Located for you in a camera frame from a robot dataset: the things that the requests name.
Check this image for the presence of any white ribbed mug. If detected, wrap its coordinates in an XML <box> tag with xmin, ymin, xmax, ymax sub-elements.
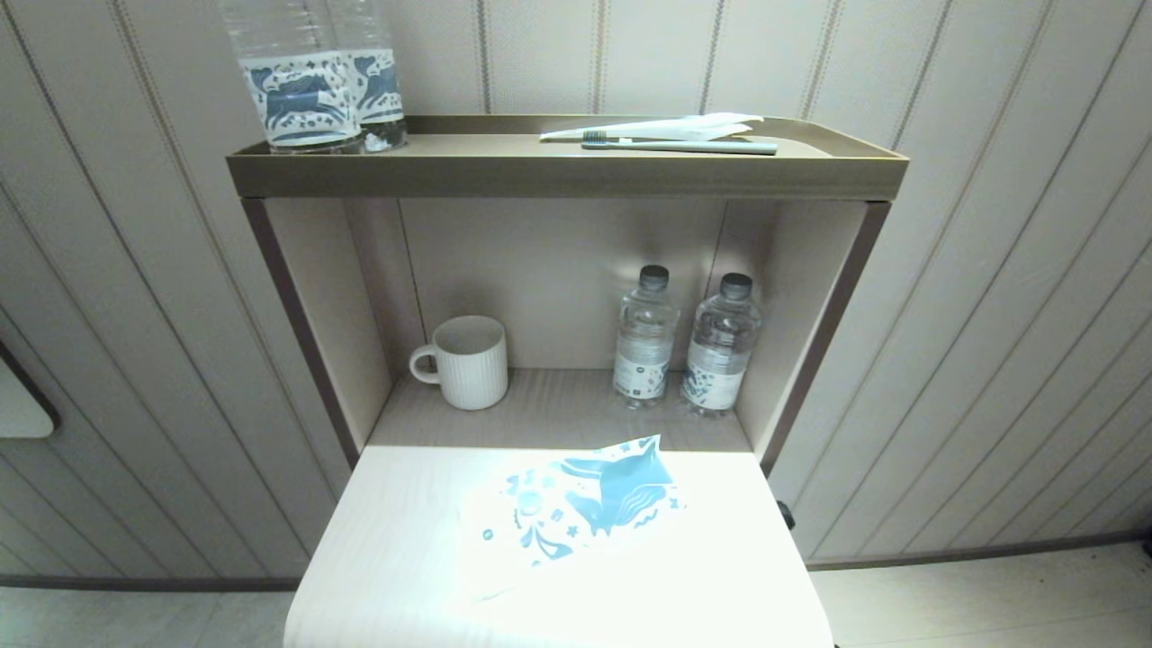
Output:
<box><xmin>409</xmin><ymin>315</ymin><xmax>509</xmax><ymax>411</ymax></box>

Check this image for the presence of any white paper wrapper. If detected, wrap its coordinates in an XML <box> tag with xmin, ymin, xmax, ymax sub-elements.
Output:
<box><xmin>540</xmin><ymin>112</ymin><xmax>764</xmax><ymax>143</ymax></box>

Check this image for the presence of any grey-green toothbrush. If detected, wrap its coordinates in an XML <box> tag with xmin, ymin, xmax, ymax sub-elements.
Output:
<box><xmin>580</xmin><ymin>131</ymin><xmax>779</xmax><ymax>157</ymax></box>

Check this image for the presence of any small clear water bottle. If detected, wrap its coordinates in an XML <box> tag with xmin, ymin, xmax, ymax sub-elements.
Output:
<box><xmin>681</xmin><ymin>273</ymin><xmax>763</xmax><ymax>418</ymax></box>
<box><xmin>614</xmin><ymin>265</ymin><xmax>680</xmax><ymax>409</ymax></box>

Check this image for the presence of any large blue-label water bottle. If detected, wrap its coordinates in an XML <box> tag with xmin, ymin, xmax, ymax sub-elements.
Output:
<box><xmin>220</xmin><ymin>0</ymin><xmax>363</xmax><ymax>154</ymax></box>
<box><xmin>328</xmin><ymin>0</ymin><xmax>409</xmax><ymax>152</ymax></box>

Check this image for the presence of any white brown-edged wall panel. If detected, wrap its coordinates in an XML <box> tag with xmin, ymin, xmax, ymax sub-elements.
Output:
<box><xmin>0</xmin><ymin>342</ymin><xmax>61</xmax><ymax>440</ymax></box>

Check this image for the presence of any white blue patterned pouch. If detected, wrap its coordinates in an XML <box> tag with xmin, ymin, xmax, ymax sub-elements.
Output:
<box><xmin>456</xmin><ymin>435</ymin><xmax>689</xmax><ymax>602</ymax></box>

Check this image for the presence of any beige wooden shelf cabinet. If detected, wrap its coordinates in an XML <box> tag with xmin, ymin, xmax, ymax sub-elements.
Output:
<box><xmin>238</xmin><ymin>193</ymin><xmax>892</xmax><ymax>648</ymax></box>

